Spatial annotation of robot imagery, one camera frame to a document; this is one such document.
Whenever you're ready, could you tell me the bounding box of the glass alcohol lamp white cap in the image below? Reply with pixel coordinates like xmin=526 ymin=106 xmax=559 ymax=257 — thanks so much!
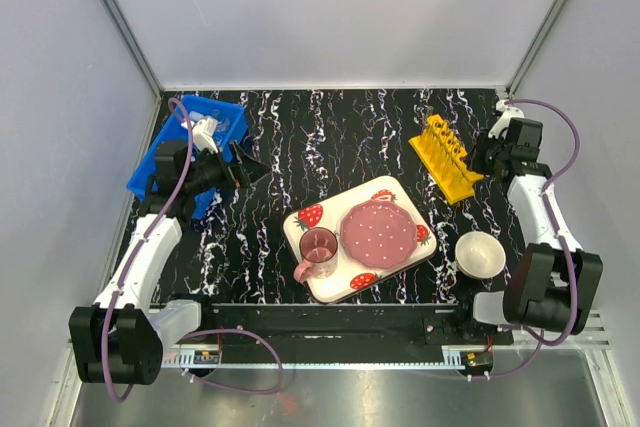
xmin=212 ymin=110 xmax=232 ymax=133

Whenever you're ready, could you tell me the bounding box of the blue plastic compartment bin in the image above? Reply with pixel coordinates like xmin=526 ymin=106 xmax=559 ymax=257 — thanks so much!
xmin=127 ymin=95 xmax=264 ymax=225

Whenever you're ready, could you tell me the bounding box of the yellow test tube rack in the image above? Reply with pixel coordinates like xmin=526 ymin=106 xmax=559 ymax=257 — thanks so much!
xmin=409 ymin=114 xmax=484 ymax=205

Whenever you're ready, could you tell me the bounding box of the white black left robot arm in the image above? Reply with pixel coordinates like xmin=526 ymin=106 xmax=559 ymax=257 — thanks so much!
xmin=69 ymin=139 xmax=270 ymax=387

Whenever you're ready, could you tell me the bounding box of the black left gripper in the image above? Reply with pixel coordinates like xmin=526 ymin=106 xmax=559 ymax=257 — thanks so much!
xmin=184 ymin=140 xmax=271 ymax=196

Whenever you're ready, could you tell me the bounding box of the pink polka dot plate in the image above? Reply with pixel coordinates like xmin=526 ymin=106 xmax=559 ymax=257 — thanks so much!
xmin=339 ymin=200 xmax=418 ymax=271

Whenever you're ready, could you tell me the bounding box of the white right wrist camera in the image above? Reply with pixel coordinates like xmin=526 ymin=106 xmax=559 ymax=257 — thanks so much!
xmin=488 ymin=100 xmax=524 ymax=139

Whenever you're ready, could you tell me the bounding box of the pink ghost pattern mug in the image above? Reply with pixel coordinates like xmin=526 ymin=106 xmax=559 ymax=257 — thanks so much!
xmin=293 ymin=227 xmax=339 ymax=283

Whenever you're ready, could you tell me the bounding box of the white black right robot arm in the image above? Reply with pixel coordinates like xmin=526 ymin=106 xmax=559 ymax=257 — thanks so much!
xmin=453 ymin=110 xmax=603 ymax=345

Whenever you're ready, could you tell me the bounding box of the cream ceramic bowl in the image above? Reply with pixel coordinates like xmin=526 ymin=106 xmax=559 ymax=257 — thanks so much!
xmin=455 ymin=231 xmax=506 ymax=280

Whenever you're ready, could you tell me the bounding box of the strawberry pattern white tray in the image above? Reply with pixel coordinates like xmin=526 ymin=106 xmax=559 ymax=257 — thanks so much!
xmin=283 ymin=175 xmax=437 ymax=304

